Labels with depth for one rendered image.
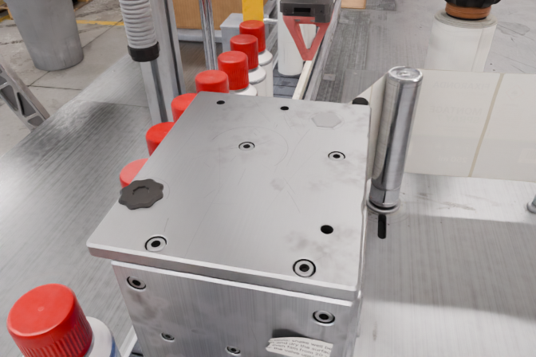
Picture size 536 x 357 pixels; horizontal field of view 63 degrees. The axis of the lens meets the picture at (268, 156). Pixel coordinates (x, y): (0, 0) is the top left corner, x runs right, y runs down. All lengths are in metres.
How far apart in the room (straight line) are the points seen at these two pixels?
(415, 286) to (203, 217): 0.36
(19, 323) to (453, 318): 0.39
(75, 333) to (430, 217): 0.45
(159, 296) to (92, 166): 0.62
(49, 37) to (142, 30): 2.86
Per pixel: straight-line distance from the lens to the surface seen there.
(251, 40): 0.53
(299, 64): 0.90
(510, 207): 0.65
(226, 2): 1.23
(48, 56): 3.41
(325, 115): 0.25
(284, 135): 0.24
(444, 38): 0.69
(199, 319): 0.20
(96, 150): 0.84
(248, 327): 0.20
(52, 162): 0.84
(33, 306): 0.26
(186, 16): 1.29
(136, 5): 0.50
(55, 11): 3.31
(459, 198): 0.64
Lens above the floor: 1.27
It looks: 36 degrees down
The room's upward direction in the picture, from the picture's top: 2 degrees counter-clockwise
